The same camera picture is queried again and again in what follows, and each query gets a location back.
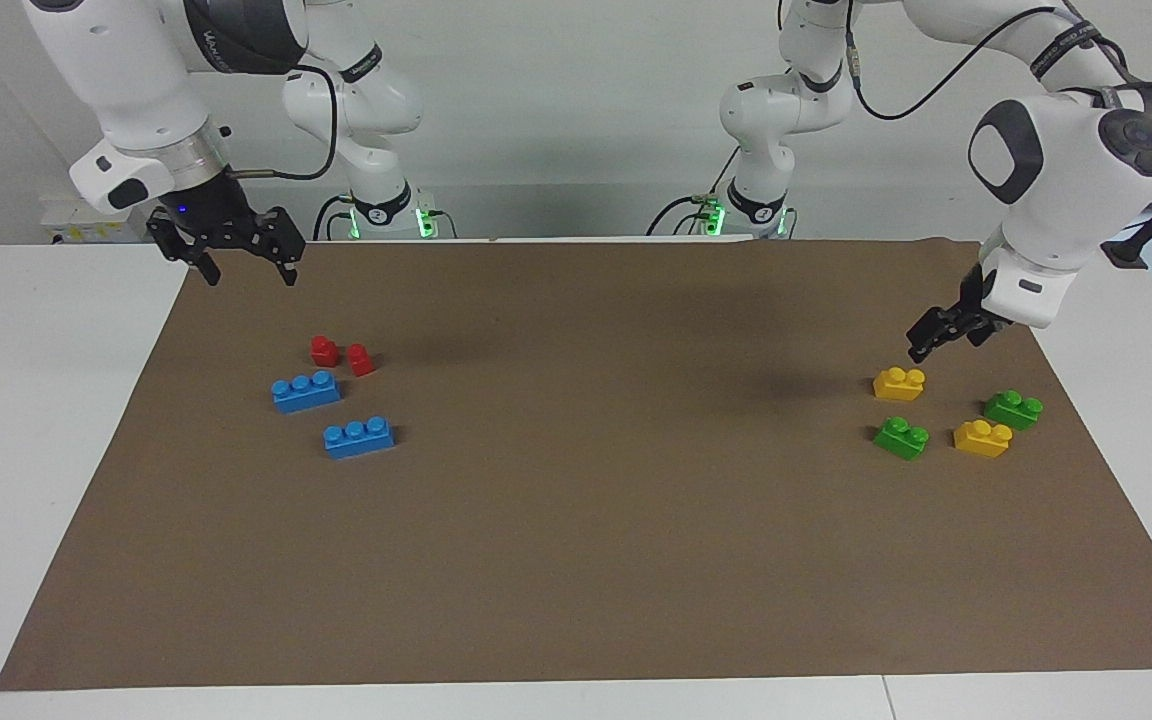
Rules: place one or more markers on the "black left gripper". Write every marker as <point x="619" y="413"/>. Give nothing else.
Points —
<point x="966" y="310"/>

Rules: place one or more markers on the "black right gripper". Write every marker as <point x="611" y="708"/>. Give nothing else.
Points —
<point x="221" y="220"/>

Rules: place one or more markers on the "green two-stud toy block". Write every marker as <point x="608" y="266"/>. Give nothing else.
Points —
<point x="901" y="440"/>
<point x="1012" y="411"/>

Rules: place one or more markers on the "blue three-stud toy block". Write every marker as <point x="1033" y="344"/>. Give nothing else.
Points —
<point x="359" y="440"/>
<point x="306" y="394"/>

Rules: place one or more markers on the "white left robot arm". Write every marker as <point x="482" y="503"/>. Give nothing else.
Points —
<point x="1056" y="170"/>

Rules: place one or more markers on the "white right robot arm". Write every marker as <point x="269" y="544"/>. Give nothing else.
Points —
<point x="126" y="80"/>

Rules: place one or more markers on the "yellow two-stud toy block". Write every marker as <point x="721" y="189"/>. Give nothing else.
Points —
<point x="981" y="441"/>
<point x="898" y="386"/>

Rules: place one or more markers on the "red small toy block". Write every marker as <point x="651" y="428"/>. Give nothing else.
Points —
<point x="323" y="352"/>
<point x="361" y="362"/>

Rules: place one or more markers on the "white power strip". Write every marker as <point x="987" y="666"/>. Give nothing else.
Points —
<point x="76" y="228"/>

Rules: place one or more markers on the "brown table mat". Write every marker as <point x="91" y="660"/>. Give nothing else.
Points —
<point x="576" y="560"/>

